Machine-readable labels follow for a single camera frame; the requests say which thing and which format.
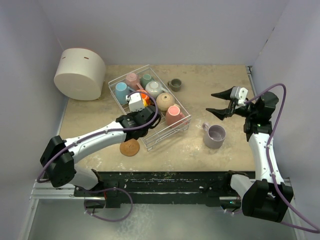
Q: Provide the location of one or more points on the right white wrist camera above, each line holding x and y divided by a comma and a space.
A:
240, 94

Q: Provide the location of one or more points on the large white cylindrical container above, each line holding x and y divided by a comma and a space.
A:
80, 74

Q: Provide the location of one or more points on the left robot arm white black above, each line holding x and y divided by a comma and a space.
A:
60, 157

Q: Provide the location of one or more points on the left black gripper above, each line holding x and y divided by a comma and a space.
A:
138, 112

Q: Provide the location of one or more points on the sage green cup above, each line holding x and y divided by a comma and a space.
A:
145, 79

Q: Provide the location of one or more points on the orange cup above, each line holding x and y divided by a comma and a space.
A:
144, 96

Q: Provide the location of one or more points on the aluminium frame rail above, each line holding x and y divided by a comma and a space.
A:
294, 219

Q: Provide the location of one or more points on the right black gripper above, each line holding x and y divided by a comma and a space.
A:
222, 113

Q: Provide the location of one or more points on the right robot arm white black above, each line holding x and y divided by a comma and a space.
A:
265, 197

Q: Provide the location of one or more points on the pale grey white mug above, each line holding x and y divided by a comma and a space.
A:
155, 88

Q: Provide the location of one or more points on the beige round mug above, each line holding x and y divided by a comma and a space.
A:
164, 101

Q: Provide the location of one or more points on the light pink mug white inside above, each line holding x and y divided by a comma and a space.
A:
133, 81

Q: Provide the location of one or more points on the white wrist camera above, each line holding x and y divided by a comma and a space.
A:
240, 94
135, 102

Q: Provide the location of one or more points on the coral pink mug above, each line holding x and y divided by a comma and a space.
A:
174, 116

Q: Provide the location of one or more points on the yellow cup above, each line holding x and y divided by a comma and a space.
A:
145, 103

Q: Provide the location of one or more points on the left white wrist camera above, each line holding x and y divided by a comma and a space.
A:
135, 102

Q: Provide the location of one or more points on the lilac mug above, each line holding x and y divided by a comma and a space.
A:
214, 136

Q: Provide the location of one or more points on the light blue mug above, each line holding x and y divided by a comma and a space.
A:
121, 91

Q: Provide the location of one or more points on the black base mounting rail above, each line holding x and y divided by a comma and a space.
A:
207, 188

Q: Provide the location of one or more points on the olive green small cup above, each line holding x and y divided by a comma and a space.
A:
175, 84

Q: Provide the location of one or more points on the round woven cork coaster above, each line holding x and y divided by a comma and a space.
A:
129, 148

